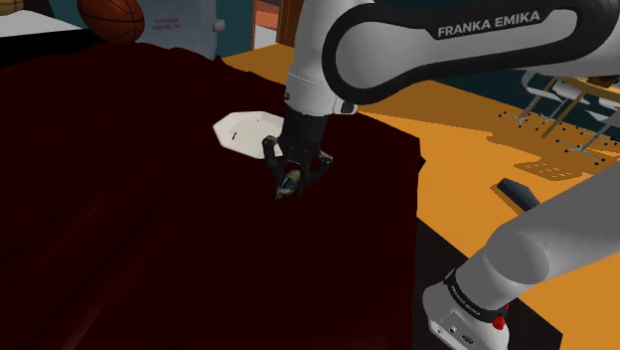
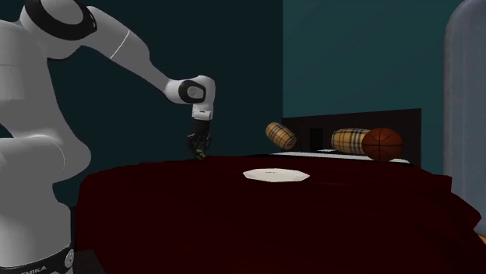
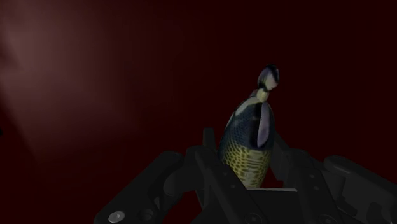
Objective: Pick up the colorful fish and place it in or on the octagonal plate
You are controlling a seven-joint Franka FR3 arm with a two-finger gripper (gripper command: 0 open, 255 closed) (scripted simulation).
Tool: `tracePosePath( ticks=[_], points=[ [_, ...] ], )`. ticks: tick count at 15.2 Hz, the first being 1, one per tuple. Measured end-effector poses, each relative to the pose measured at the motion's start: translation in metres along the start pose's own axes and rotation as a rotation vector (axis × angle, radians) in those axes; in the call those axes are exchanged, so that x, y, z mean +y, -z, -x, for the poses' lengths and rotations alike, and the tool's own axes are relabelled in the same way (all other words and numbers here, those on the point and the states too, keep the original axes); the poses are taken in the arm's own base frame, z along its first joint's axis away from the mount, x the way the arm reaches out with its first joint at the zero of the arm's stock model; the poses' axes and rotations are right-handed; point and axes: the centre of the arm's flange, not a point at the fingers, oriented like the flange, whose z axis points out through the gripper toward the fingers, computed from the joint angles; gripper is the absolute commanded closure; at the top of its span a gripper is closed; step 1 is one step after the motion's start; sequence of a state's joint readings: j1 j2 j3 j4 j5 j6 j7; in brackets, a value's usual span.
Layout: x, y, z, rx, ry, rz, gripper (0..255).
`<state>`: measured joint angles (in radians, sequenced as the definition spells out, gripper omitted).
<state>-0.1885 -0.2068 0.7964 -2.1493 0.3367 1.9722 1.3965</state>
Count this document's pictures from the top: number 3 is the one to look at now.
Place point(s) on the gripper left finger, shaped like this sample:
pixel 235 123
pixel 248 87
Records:
pixel 214 183

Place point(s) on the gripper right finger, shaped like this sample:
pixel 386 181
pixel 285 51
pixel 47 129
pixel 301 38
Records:
pixel 313 183

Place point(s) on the blue and yellow fish figure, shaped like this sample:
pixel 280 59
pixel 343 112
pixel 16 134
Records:
pixel 248 145

